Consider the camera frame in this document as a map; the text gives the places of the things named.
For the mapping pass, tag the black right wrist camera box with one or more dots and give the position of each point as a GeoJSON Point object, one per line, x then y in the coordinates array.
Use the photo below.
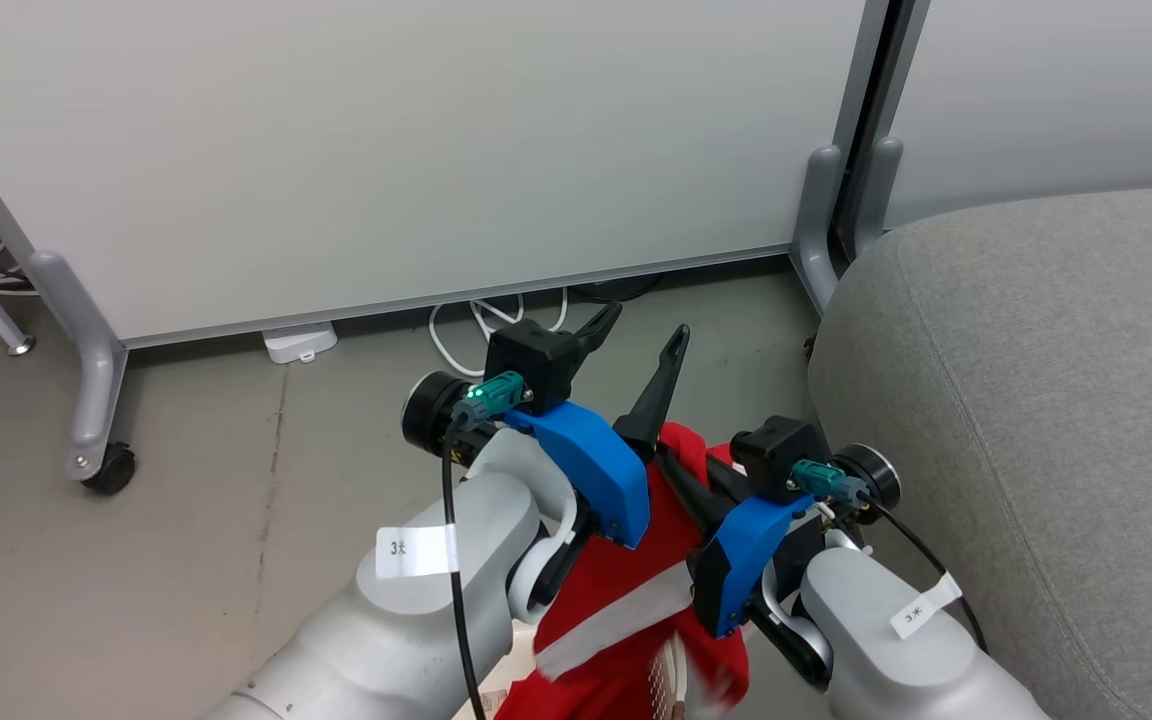
{"type": "Point", "coordinates": [776, 455]}

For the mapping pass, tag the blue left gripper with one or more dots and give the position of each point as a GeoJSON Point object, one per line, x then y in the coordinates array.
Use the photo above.
{"type": "Point", "coordinates": [601, 470]}

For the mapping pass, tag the narrow white partition panel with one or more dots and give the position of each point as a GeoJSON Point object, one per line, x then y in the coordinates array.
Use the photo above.
{"type": "Point", "coordinates": [1056, 90]}

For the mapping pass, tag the white power adapter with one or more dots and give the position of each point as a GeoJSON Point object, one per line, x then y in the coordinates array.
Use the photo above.
{"type": "Point", "coordinates": [301, 342]}

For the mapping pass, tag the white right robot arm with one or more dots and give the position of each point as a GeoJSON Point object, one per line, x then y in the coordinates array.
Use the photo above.
{"type": "Point", "coordinates": [866, 660]}

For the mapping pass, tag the grey fabric sofa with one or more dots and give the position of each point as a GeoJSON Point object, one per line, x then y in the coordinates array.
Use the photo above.
{"type": "Point", "coordinates": [1036, 450]}

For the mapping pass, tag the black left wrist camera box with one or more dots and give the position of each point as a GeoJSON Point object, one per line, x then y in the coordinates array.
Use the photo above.
{"type": "Point", "coordinates": [531, 360]}

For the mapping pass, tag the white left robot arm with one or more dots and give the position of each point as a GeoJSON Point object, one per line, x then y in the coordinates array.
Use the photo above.
{"type": "Point", "coordinates": [416, 640]}

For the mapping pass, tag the red garment with white trim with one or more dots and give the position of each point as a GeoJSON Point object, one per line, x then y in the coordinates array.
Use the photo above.
{"type": "Point", "coordinates": [636, 560]}

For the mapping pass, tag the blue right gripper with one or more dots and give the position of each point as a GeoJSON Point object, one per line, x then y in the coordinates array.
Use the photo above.
{"type": "Point", "coordinates": [736, 560]}

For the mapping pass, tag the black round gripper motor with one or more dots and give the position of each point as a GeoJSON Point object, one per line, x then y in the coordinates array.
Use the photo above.
{"type": "Point", "coordinates": [431, 415]}
{"type": "Point", "coordinates": [876, 480]}

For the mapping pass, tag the black round left gripper motor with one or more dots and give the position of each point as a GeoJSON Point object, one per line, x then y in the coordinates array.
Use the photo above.
{"type": "Point", "coordinates": [431, 415]}

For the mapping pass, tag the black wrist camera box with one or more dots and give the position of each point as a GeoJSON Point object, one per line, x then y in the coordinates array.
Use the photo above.
{"type": "Point", "coordinates": [531, 360]}
{"type": "Point", "coordinates": [776, 455]}

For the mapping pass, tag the black round right gripper motor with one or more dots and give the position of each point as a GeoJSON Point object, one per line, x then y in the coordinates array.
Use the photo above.
{"type": "Point", "coordinates": [876, 480]}

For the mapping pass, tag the large white partition panel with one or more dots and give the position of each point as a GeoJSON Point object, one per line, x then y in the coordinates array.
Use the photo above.
{"type": "Point", "coordinates": [386, 150]}

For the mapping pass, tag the grey partition leg with caster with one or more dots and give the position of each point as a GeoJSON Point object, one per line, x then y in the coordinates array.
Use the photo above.
{"type": "Point", "coordinates": [86, 350]}

